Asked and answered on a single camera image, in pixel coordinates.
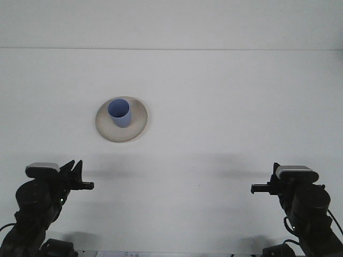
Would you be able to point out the pale blue cup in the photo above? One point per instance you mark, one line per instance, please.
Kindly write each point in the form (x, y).
(122, 119)

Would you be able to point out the pale round plate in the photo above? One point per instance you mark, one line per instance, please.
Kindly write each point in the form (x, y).
(136, 128)

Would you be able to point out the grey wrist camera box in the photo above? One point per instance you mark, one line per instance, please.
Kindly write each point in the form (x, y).
(297, 174)
(43, 166)

